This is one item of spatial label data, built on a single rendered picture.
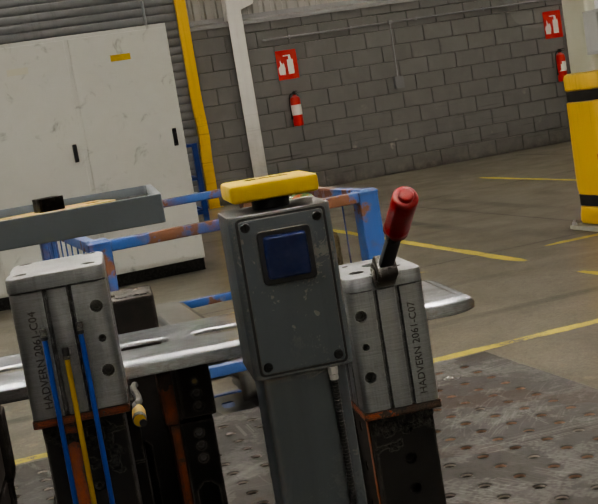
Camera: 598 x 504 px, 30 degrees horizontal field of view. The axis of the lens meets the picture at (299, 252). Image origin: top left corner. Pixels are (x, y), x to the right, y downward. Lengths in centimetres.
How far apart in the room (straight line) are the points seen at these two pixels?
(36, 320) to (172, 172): 825
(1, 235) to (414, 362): 39
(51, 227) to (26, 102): 827
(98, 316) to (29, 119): 808
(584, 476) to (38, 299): 79
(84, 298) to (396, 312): 25
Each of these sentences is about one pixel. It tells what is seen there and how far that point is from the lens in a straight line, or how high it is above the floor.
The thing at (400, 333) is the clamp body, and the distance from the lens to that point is 94.
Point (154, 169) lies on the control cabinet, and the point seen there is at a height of 87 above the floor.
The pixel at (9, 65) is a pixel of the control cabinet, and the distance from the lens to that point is 898.
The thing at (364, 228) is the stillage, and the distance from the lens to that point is 308.
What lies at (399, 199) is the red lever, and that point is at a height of 113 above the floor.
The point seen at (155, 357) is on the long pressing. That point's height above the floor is 100.
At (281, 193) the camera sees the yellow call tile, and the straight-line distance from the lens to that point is 75.
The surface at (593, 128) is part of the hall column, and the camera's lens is 804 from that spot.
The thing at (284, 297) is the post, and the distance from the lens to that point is 75.
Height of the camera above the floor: 121
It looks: 7 degrees down
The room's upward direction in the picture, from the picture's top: 9 degrees counter-clockwise
